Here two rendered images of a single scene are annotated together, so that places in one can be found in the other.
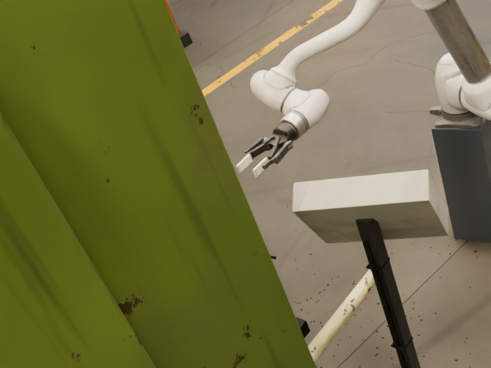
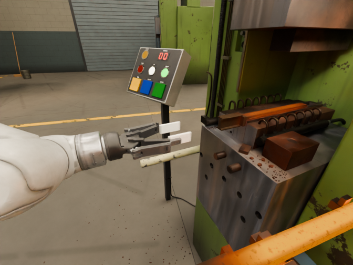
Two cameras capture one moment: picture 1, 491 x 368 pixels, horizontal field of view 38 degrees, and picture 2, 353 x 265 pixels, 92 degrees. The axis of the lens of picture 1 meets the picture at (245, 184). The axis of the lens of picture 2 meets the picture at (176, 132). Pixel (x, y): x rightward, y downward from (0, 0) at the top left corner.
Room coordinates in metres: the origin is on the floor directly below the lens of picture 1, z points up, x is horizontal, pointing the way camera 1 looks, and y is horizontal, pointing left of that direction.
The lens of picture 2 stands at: (2.42, 0.06, 1.24)
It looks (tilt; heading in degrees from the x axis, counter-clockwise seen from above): 29 degrees down; 193
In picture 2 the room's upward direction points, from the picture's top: straight up
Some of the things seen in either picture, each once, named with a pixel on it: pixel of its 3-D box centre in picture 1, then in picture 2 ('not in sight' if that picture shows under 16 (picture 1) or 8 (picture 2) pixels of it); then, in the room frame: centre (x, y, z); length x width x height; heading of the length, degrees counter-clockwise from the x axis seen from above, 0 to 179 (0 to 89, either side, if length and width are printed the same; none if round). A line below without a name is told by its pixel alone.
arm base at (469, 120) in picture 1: (457, 109); not in sight; (2.38, -0.90, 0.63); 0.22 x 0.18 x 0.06; 47
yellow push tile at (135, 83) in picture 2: not in sight; (135, 84); (1.47, -0.40, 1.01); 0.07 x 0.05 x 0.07; 62
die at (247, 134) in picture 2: not in sight; (274, 116); (1.68, 0.31, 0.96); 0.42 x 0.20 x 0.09; 127
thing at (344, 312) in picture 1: (344, 312); (176, 154); (1.59, -0.13, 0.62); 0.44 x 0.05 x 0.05; 127
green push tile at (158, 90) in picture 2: not in sight; (159, 90); (1.57, -0.23, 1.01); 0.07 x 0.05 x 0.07; 62
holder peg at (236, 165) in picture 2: not in sight; (234, 167); (1.95, 0.15, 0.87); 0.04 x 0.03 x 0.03; 127
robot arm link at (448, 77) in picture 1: (458, 80); not in sight; (2.35, -0.92, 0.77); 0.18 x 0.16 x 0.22; 14
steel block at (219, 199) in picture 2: not in sight; (270, 173); (1.72, 0.35, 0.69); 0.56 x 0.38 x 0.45; 127
